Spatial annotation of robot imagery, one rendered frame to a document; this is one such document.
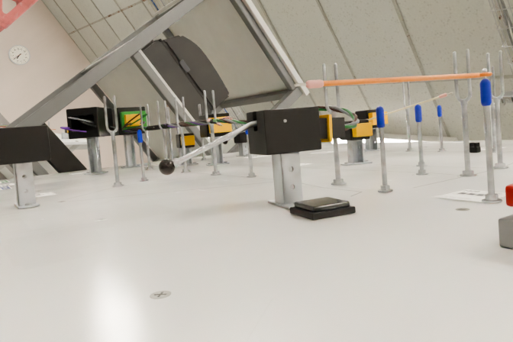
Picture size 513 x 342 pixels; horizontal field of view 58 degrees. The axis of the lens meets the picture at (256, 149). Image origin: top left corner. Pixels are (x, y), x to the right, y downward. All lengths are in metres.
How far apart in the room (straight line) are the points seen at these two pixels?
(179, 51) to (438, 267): 1.33
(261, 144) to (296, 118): 0.04
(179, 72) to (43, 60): 6.65
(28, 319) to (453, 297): 0.18
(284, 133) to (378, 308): 0.24
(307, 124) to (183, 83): 1.10
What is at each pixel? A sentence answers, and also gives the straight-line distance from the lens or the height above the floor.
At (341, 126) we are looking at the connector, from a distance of 0.46.
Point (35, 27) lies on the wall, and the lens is 8.13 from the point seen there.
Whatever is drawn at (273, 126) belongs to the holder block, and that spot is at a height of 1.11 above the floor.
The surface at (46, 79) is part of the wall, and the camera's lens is 8.08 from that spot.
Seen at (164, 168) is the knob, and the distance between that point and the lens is 0.40.
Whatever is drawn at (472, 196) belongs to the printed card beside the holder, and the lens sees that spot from 0.45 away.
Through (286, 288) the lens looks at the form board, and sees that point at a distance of 0.23.
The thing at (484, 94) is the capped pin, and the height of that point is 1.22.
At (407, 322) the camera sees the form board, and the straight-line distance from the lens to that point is 0.19.
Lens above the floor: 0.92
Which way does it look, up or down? 24 degrees up
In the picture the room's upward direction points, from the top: 44 degrees clockwise
